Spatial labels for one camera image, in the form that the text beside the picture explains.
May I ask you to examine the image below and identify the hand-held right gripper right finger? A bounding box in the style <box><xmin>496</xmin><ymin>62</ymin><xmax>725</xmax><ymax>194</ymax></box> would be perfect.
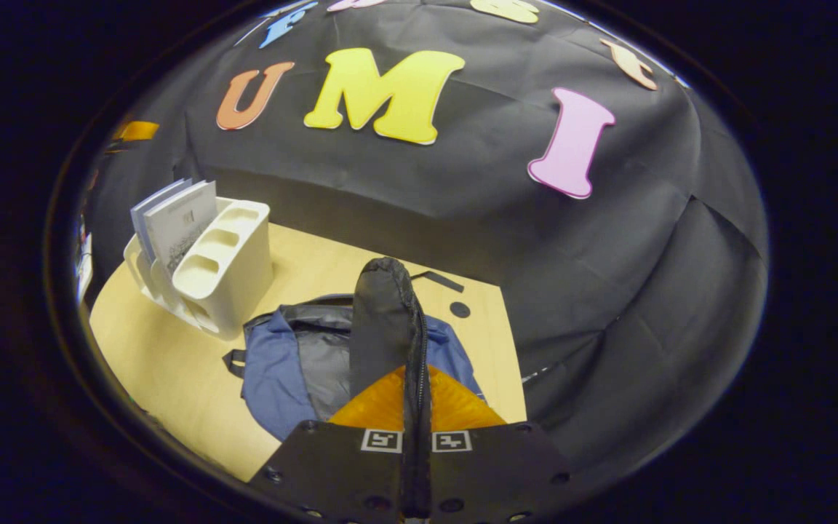
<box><xmin>430</xmin><ymin>364</ymin><xmax>574</xmax><ymax>524</ymax></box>

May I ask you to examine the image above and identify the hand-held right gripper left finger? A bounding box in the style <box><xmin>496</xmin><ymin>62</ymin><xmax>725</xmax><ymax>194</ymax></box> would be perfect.
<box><xmin>248</xmin><ymin>366</ymin><xmax>405</xmax><ymax>524</ymax></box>

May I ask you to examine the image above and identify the white cover book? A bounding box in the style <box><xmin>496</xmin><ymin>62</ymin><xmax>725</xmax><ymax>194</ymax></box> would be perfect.
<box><xmin>144</xmin><ymin>180</ymin><xmax>218</xmax><ymax>277</ymax></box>

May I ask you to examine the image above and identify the blue schoolbag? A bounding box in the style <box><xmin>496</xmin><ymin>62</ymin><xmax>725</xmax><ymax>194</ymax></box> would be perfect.
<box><xmin>223</xmin><ymin>256</ymin><xmax>487</xmax><ymax>519</ymax></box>

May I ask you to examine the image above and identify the white plastic bookshelf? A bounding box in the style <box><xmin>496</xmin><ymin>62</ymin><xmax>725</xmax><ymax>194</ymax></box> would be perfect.
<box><xmin>123</xmin><ymin>196</ymin><xmax>275</xmax><ymax>342</ymax></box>

